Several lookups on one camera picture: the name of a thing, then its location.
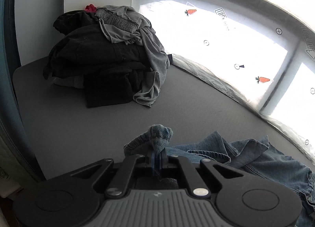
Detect blue denim jeans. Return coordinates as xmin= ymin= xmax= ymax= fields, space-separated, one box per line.
xmin=124 ymin=125 xmax=314 ymax=226

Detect black garment pile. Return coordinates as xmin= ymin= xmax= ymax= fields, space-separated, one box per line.
xmin=43 ymin=10 xmax=141 ymax=108

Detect grey sweatshirt garment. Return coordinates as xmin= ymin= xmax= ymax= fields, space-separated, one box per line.
xmin=95 ymin=5 xmax=171 ymax=107

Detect white printed curtain sheet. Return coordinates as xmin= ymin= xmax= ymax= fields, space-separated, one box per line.
xmin=132 ymin=0 xmax=314 ymax=159

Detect red garment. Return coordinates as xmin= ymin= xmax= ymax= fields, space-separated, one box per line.
xmin=84 ymin=4 xmax=97 ymax=13

